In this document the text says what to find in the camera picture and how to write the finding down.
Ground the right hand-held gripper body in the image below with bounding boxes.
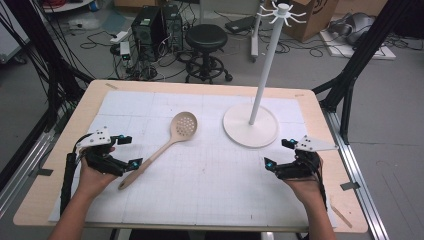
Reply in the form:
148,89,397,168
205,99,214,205
275,134,339,181

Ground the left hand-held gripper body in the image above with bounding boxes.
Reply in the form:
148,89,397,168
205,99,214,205
75,126,130,178

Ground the beige slotted spoon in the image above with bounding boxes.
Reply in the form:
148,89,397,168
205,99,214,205
117,111,199,192

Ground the white utensil stand with hooks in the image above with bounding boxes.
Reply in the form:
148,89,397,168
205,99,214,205
222,1,308,149

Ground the person's right hand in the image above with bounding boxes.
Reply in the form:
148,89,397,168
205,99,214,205
283,156,327,210

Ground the person's left hand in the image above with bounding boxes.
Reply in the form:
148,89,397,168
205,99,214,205
77,145,118,202

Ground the light wooden table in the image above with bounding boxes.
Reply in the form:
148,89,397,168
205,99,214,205
12,78,369,234

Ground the grey tape strip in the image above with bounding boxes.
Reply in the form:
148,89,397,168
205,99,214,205
27,167,55,178
339,181,361,192

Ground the thin wooden stick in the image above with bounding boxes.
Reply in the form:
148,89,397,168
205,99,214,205
329,202,354,230

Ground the white adapter box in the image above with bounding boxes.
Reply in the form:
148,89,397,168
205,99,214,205
118,41,132,61

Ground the white power strip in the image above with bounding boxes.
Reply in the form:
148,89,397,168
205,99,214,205
109,30,130,45

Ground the black computer tower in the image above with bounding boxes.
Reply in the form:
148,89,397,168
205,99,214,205
130,5,168,63
161,3,185,53

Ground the white floor board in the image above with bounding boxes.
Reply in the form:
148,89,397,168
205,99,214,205
319,29,398,62

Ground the cardboard box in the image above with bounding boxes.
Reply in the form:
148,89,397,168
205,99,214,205
283,0,340,44

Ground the black round stool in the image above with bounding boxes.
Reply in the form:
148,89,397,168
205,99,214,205
183,23,234,85

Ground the white round table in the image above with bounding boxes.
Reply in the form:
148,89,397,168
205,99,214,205
41,0,95,15

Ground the grey headset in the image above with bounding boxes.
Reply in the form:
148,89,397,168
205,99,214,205
327,12,377,47

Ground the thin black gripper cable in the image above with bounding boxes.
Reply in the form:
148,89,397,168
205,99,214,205
314,164,329,212

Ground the aluminium rail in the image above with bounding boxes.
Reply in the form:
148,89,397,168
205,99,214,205
321,109,390,240
0,130,57,218

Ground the black metal frame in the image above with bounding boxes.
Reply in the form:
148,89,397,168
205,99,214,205
311,0,424,146
0,0,95,192

